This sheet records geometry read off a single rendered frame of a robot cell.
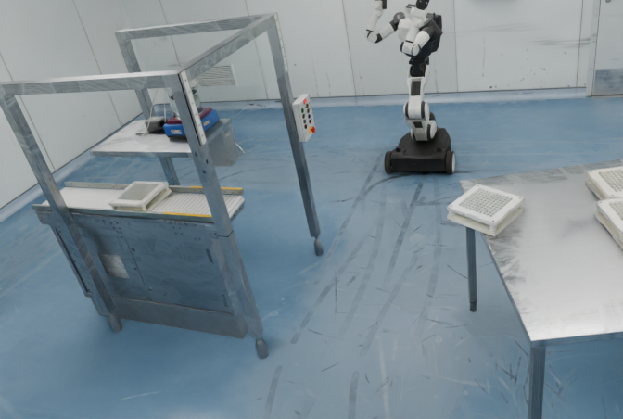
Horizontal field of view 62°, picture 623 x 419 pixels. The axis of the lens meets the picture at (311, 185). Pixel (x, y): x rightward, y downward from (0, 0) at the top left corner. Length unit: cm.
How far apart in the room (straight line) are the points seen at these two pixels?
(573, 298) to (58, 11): 595
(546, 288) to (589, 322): 20
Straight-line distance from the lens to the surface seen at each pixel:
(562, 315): 206
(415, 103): 442
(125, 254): 339
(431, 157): 453
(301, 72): 648
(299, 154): 339
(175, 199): 307
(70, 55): 678
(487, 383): 295
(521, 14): 582
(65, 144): 661
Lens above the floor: 228
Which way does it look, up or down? 29 degrees down
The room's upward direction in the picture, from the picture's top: 11 degrees counter-clockwise
